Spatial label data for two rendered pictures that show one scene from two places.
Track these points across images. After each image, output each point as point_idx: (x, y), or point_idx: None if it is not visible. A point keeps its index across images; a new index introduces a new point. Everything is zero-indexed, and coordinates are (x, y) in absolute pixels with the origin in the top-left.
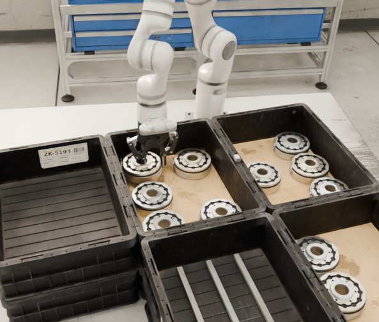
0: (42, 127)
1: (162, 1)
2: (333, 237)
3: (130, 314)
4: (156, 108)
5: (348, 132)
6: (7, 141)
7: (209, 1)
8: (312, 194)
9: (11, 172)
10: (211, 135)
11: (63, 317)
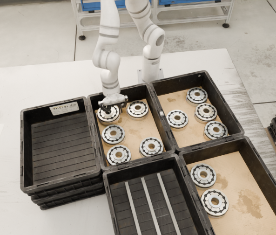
0: (58, 76)
1: (111, 28)
2: (214, 162)
3: (102, 199)
4: (112, 88)
5: (233, 77)
6: (39, 86)
7: (144, 16)
8: (205, 133)
9: (36, 118)
10: (149, 94)
11: (67, 201)
